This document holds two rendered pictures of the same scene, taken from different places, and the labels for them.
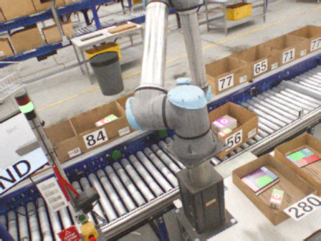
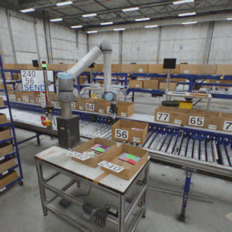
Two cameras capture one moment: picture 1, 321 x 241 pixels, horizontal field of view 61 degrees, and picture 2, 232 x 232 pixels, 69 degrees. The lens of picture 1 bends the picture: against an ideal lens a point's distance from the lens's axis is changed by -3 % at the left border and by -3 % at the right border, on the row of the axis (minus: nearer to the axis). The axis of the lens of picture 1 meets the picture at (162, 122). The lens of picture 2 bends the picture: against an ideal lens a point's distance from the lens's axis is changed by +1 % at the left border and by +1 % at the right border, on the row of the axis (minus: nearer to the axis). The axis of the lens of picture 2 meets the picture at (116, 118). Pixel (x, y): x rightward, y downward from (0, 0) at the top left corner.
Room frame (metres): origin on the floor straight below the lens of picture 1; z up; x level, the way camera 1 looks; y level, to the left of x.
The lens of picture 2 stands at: (0.22, -1.79, 1.60)
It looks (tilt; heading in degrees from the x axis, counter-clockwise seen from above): 17 degrees down; 48
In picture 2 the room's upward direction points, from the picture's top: 1 degrees clockwise
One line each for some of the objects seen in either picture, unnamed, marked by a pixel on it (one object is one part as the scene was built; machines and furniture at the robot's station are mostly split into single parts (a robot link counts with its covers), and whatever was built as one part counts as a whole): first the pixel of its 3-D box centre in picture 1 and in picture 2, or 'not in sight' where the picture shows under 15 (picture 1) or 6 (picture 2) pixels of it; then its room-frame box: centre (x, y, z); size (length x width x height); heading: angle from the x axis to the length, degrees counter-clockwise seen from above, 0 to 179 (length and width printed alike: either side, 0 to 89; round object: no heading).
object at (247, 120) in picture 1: (225, 128); (130, 130); (1.65, -0.44, 0.83); 0.39 x 0.29 x 0.17; 118
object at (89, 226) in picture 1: (95, 229); (48, 123); (0.98, 0.47, 0.84); 0.15 x 0.09 x 0.07; 113
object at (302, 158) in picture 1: (301, 158); (130, 158); (1.26, -0.83, 0.76); 0.19 x 0.14 x 0.02; 103
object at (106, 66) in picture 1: (108, 74); (169, 113); (4.57, 0.74, 0.32); 0.50 x 0.50 x 0.64
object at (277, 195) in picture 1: (276, 199); (88, 155); (0.98, -0.53, 0.78); 0.10 x 0.06 x 0.05; 143
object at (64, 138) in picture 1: (51, 146); (80, 103); (1.68, 0.83, 0.97); 0.39 x 0.29 x 0.17; 113
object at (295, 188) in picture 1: (271, 186); (95, 150); (1.06, -0.54, 0.80); 0.38 x 0.28 x 0.10; 18
